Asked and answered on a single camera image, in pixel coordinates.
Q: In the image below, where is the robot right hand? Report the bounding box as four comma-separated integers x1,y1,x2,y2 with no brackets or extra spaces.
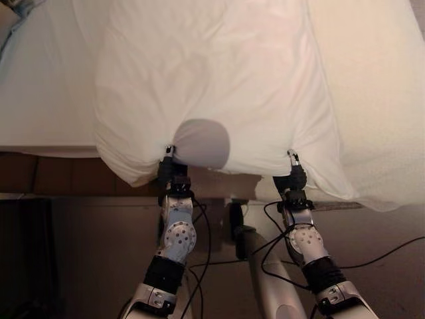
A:
272,148,308,192

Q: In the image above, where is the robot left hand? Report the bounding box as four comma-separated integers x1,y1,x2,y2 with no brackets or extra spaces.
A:
157,143,190,185

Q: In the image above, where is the white duvet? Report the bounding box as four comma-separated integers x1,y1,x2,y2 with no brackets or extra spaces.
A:
93,0,425,214

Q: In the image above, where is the robot silver leg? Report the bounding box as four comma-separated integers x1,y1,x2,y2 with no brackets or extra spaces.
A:
232,225,308,319

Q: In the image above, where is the white mattress sheet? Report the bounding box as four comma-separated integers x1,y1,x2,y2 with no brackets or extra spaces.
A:
0,0,110,158

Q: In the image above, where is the dark cabinet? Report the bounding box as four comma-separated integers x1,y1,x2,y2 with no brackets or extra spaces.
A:
0,196,56,319

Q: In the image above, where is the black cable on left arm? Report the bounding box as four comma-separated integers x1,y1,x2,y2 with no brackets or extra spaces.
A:
121,196,214,319

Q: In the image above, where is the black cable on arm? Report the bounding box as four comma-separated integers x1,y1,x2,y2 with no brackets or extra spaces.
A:
250,199,425,319
121,196,214,319

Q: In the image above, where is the brown wooden bed frame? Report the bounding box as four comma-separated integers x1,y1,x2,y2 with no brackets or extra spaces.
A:
0,150,363,211

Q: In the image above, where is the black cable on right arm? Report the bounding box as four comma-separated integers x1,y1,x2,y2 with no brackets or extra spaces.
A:
250,199,425,319

